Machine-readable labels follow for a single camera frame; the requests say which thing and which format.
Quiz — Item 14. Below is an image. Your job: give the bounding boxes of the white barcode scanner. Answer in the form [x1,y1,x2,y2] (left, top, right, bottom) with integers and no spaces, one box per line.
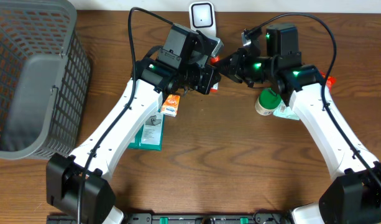
[188,1,217,37]

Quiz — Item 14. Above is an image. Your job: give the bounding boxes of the small red stick packet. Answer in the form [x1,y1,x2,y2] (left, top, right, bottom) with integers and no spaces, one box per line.
[210,56,221,93]

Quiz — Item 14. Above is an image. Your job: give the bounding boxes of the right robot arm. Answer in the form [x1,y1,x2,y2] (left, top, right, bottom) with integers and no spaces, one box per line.
[214,23,381,223]

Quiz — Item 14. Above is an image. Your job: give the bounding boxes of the small orange carton box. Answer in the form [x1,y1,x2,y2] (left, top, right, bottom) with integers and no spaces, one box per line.
[160,95,180,117]

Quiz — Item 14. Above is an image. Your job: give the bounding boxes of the grey plastic mesh basket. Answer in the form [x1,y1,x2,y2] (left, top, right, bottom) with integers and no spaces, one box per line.
[0,0,92,160]

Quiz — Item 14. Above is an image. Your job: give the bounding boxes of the pale green tissue pack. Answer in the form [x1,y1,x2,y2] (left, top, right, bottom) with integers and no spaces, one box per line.
[273,100,300,121]

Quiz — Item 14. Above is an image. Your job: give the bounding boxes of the red snack bag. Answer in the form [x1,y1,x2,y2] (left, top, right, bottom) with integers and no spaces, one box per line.
[319,71,337,91]

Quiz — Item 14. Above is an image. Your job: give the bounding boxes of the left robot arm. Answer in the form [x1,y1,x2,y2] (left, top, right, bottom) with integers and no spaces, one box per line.
[46,24,223,223]

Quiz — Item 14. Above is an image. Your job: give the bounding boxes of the green lid seasoning jar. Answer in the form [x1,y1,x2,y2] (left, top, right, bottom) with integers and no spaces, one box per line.
[255,88,282,116]

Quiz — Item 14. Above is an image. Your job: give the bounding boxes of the green white packet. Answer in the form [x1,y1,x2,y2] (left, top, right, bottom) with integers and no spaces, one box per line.
[128,111,165,151]

